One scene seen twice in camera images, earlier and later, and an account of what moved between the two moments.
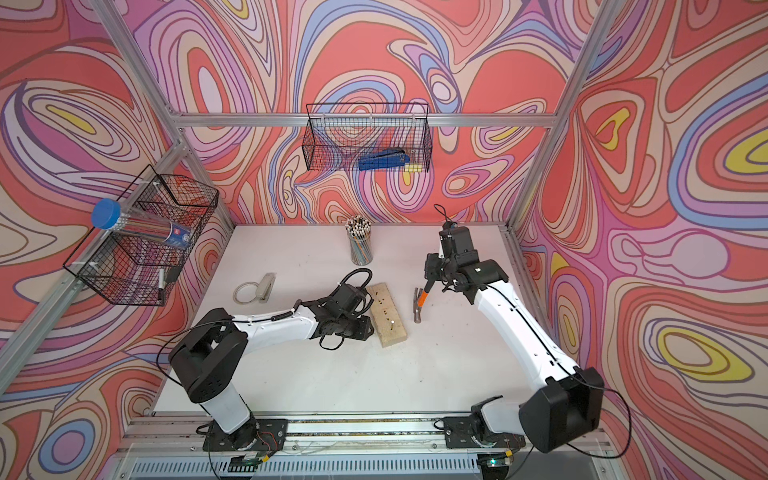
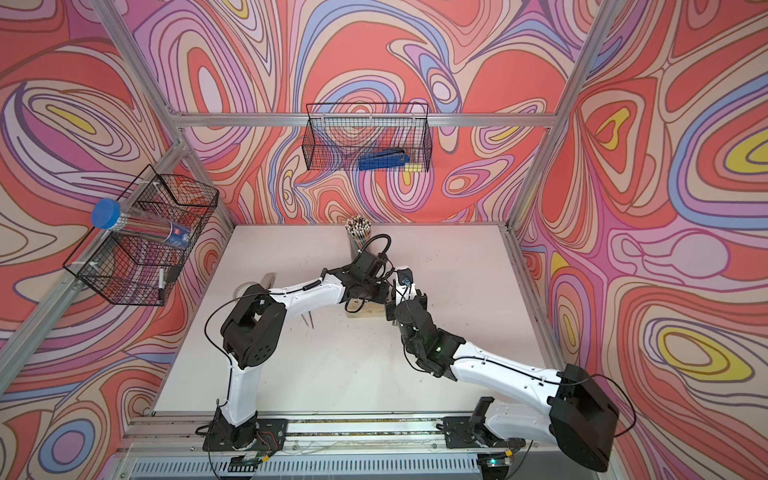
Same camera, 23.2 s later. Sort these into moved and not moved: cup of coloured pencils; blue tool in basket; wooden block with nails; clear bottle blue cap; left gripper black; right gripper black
Moved: left gripper black; wooden block with nails; right gripper black
Not moved: clear bottle blue cap; blue tool in basket; cup of coloured pencils
